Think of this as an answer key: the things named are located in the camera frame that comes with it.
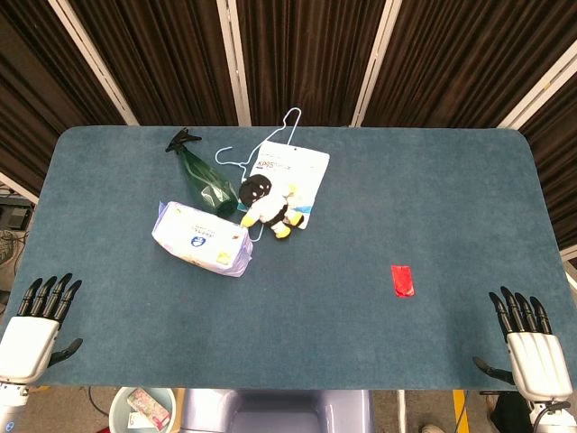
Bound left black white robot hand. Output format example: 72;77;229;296
0;272;84;386

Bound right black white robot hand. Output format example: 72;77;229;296
472;286;574;401

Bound black bag on floor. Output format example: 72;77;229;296
488;392;534;433

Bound white round bucket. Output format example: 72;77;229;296
109;386;178;433

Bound black equipment box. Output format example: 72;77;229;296
0;205;36;232

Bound pink patterned box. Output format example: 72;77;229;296
125;388;172;425

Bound white table leg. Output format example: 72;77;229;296
396;390;408;433

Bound lavender wet wipes pack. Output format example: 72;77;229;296
151;200;255;279

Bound blue felt table mat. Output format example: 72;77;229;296
3;124;571;392

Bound green spray bottle black nozzle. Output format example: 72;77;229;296
164;127;240;218

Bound lavender robot torso base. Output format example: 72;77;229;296
179;388;375;433

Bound black white plush toy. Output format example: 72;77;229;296
237;174;305;241

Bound white KP95 mask package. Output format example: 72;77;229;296
243;140;331;231

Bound white partition post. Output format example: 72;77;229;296
47;0;139;127
497;40;577;131
215;0;252;128
350;0;404;129

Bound light blue wire hanger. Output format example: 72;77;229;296
214;106;302;244

